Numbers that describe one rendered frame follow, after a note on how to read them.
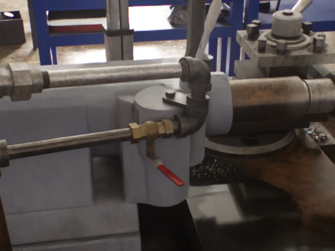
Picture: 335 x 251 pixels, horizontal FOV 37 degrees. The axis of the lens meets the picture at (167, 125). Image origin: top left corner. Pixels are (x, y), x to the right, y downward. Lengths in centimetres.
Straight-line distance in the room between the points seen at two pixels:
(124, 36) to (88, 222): 123
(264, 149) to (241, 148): 5
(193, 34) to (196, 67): 98
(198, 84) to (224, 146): 37
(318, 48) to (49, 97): 54
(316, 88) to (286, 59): 12
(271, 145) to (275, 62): 18
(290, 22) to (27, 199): 61
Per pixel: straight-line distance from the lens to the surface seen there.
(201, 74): 70
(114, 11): 195
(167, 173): 70
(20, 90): 60
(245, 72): 112
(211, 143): 107
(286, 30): 107
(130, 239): 84
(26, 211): 84
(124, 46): 199
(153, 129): 70
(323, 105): 95
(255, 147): 106
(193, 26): 167
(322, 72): 108
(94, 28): 268
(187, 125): 72
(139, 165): 79
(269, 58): 102
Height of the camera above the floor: 149
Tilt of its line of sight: 28 degrees down
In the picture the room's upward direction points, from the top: straight up
